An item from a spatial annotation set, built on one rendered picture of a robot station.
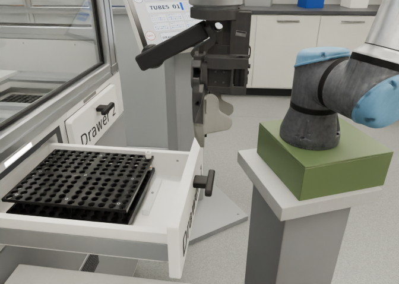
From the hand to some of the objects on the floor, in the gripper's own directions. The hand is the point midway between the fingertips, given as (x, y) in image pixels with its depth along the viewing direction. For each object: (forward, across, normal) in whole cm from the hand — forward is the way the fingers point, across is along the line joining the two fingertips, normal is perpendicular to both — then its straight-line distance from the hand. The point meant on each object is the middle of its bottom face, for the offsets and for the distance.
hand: (199, 134), depth 55 cm
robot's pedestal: (+100, +31, -26) cm, 108 cm away
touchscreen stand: (+100, +102, +18) cm, 144 cm away
